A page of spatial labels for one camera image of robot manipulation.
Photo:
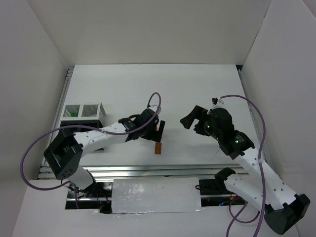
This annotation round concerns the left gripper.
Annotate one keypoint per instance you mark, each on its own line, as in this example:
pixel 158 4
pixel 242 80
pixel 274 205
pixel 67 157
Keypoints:
pixel 155 133

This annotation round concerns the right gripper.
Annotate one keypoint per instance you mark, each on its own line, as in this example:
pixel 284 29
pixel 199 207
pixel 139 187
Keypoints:
pixel 198 121

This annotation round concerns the orange lego plate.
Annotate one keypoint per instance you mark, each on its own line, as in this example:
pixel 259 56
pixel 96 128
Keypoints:
pixel 158 148

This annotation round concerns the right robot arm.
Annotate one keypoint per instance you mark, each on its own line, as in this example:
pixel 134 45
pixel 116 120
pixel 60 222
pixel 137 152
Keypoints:
pixel 282 207

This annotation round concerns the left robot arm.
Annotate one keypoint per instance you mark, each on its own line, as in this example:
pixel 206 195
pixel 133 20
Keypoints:
pixel 67 166

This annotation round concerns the black slatted container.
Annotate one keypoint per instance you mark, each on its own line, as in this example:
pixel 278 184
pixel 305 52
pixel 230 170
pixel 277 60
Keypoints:
pixel 81 126

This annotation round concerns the silver tape sheet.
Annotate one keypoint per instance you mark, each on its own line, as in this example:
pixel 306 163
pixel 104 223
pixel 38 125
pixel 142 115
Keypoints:
pixel 155 195

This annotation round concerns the white slatted container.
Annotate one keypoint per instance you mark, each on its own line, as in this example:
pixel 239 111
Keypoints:
pixel 86 111

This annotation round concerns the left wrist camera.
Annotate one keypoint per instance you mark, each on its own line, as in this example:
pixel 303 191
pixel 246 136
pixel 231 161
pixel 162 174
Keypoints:
pixel 155 108

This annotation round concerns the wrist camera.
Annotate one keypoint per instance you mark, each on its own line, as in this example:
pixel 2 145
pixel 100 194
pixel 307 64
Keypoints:
pixel 217 103
pixel 155 108

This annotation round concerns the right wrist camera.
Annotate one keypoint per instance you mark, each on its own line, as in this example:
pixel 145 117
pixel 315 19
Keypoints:
pixel 217 103

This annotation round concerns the aluminium frame rail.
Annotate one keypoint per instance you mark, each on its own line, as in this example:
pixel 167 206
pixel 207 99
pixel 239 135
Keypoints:
pixel 113 172

